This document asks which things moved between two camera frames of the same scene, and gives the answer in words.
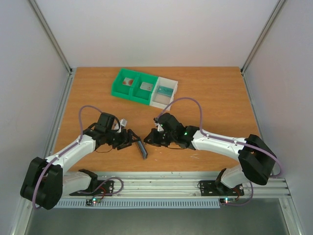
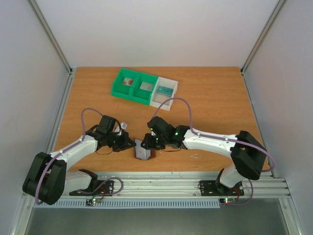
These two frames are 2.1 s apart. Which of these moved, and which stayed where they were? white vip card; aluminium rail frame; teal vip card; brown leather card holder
Moved: brown leather card holder
Stayed: white vip card; teal vip card; aluminium rail frame
